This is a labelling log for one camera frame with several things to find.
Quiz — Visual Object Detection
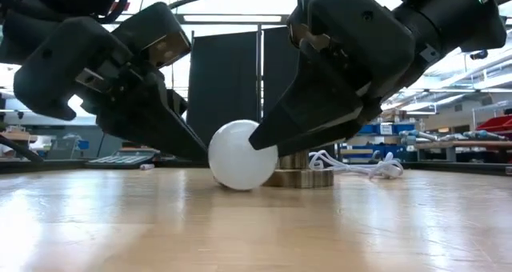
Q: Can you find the black calculator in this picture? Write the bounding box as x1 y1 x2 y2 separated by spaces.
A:
85 150 160 170

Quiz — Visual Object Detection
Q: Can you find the black aluminium table frame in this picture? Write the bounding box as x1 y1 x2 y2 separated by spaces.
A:
0 158 512 177

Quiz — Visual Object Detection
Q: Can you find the ceiling light strip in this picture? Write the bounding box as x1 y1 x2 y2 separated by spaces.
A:
182 14 283 23

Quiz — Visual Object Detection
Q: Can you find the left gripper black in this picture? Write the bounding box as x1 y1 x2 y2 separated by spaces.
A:
14 2 208 163

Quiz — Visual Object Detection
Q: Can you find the white lightbulb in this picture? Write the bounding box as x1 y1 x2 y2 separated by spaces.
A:
207 119 279 191

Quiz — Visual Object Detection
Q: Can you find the red storage bin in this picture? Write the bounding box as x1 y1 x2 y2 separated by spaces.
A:
475 114 512 135

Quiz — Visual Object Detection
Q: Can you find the white lamp cable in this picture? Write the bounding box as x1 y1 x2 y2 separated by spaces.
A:
307 150 405 180

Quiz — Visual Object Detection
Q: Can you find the tan side table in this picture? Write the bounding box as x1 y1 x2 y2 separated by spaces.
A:
0 130 39 143

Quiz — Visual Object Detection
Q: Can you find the blue storage bin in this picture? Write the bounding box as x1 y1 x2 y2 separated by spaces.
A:
358 122 417 136

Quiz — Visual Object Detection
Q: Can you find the wooden workbench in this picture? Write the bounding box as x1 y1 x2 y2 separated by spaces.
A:
415 130 512 163

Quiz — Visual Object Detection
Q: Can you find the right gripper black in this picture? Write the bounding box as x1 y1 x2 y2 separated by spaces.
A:
248 0 417 158

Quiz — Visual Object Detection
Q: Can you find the dark room divider panel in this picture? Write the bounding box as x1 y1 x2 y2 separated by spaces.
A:
186 30 260 147
262 26 301 119

